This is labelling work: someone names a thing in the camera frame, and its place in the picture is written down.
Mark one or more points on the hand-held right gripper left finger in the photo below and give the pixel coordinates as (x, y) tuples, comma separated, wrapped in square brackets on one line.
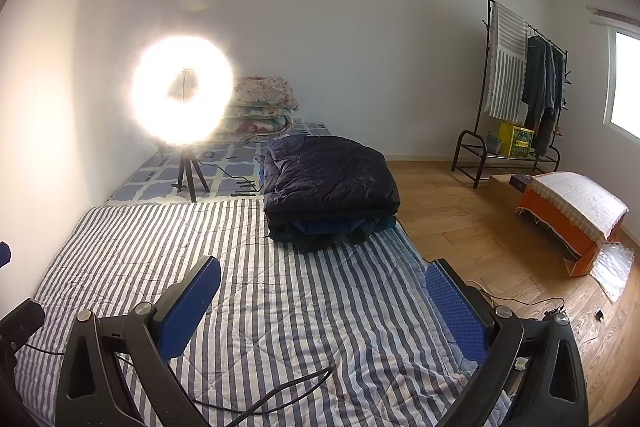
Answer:
[(192, 302)]

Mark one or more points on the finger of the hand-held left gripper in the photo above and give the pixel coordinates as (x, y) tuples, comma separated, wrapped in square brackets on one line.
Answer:
[(4, 255)]

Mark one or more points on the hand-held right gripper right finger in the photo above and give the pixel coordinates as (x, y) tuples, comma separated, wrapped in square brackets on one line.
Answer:
[(455, 307)]

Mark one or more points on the navy puffer jacket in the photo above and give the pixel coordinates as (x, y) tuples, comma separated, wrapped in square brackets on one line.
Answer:
[(325, 177)]

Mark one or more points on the hanging dark clothes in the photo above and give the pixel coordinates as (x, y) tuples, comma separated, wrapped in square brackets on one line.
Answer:
[(537, 77)]

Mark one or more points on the flat cardboard box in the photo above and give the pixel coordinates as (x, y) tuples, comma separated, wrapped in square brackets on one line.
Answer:
[(502, 191)]

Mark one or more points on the orange box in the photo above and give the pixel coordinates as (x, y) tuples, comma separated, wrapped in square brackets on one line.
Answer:
[(550, 217)]

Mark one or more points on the blue checked bedsheet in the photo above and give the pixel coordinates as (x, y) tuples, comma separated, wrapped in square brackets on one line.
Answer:
[(145, 179)]

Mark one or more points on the black tripod stand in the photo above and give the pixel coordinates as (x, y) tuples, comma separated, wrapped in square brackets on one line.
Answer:
[(186, 167)]

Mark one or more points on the dark flat box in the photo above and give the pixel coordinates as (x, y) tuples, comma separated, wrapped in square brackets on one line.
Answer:
[(520, 180)]

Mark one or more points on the small black object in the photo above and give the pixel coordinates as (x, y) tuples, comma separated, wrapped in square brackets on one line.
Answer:
[(599, 314)]

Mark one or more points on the blue jacket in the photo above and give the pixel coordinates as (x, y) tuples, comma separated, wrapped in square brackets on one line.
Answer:
[(320, 227)]

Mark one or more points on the bubble wrap sheet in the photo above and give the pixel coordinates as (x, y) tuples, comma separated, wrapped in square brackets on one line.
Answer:
[(612, 272)]

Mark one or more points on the white cloth cover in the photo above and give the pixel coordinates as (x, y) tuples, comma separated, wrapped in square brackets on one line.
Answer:
[(575, 194)]

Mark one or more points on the small grey pot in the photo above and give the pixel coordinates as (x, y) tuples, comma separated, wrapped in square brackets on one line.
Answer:
[(494, 144)]

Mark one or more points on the yellow box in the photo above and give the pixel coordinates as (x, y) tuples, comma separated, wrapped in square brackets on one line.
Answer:
[(517, 142)]

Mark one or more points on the folded floral quilt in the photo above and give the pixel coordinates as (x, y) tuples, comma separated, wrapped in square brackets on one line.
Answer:
[(260, 97)]

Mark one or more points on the window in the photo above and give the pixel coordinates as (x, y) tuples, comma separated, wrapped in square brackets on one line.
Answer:
[(627, 82)]

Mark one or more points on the rolled window blind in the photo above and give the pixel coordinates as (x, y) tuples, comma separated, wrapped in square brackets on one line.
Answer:
[(615, 16)]

